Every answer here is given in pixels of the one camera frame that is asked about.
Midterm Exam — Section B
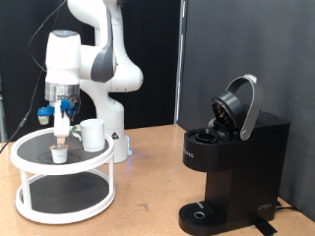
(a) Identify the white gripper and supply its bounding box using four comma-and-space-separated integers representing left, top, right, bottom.
53, 100, 71, 149

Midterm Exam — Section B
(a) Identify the white coffee pod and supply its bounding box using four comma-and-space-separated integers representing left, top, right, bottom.
48, 143, 71, 165

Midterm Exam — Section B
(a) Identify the black Keurig coffee machine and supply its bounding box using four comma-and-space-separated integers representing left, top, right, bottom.
177, 74, 291, 236

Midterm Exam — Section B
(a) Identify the white mug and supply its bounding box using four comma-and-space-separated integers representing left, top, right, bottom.
71, 118, 106, 153

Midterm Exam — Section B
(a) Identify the white two-tier turntable stand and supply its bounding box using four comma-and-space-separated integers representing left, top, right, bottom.
9, 125, 117, 225

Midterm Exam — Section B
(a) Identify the black backdrop curtain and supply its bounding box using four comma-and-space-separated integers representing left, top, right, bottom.
0, 0, 181, 143

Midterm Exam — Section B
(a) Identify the black tape strip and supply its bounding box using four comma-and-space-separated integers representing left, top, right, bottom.
251, 215, 279, 236

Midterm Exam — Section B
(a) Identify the wrist camera on blue mount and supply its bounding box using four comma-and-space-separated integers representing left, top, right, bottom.
36, 103, 56, 126

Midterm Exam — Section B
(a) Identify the blue cable clip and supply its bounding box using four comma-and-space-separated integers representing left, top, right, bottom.
60, 99, 80, 116

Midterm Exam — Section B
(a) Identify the black robot camera cable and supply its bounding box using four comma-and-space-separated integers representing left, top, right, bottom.
0, 0, 82, 155

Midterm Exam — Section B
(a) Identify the grey metal post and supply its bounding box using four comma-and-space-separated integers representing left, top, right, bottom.
0, 77, 7, 144

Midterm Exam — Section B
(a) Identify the black Keurig power cable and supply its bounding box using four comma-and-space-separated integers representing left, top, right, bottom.
275, 200, 301, 212

